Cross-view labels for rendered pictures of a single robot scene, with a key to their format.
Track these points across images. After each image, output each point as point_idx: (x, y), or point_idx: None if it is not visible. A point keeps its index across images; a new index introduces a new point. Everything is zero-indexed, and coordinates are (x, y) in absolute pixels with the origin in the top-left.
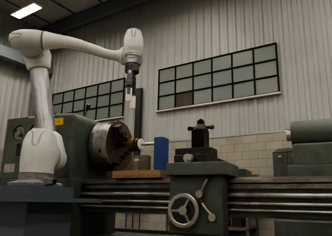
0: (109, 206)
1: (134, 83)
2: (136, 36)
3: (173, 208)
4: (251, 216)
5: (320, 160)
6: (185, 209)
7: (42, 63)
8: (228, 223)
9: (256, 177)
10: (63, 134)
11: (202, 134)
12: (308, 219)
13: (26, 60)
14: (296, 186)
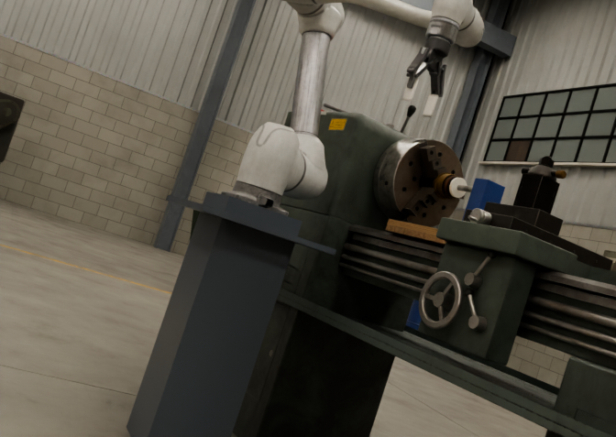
0: (372, 274)
1: (437, 72)
2: None
3: (434, 294)
4: (557, 347)
5: None
6: (442, 299)
7: (319, 26)
8: (509, 345)
9: (587, 279)
10: (340, 147)
11: (537, 184)
12: None
13: (299, 19)
14: None
